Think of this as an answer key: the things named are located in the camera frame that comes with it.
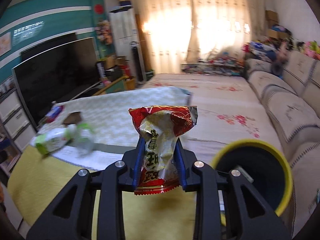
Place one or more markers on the beige sectional sofa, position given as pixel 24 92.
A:
pixel 292 103

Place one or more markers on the red snack bag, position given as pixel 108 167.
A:
pixel 161 127

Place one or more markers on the white standing air conditioner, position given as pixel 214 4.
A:
pixel 124 31

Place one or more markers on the green yellow patterned tablecloth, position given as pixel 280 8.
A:
pixel 104 134

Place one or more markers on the white drawer unit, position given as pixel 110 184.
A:
pixel 15 121

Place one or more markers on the yellow rimmed trash bin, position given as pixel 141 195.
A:
pixel 264 166

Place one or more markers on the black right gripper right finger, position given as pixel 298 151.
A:
pixel 227 204

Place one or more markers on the stack of books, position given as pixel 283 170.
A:
pixel 53 113

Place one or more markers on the floral beige floor mat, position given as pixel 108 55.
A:
pixel 228 110

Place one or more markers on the pile of plush toys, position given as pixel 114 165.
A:
pixel 271 52

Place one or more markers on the low glass toy shelf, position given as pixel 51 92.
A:
pixel 215 67

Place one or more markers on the black tower fan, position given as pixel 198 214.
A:
pixel 136 61

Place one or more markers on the large black television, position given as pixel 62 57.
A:
pixel 58 74

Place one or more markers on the cream embroidered curtains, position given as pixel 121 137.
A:
pixel 186 31

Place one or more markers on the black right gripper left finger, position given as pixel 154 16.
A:
pixel 92 197

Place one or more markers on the teal yellow tv cabinet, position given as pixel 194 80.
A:
pixel 118 85

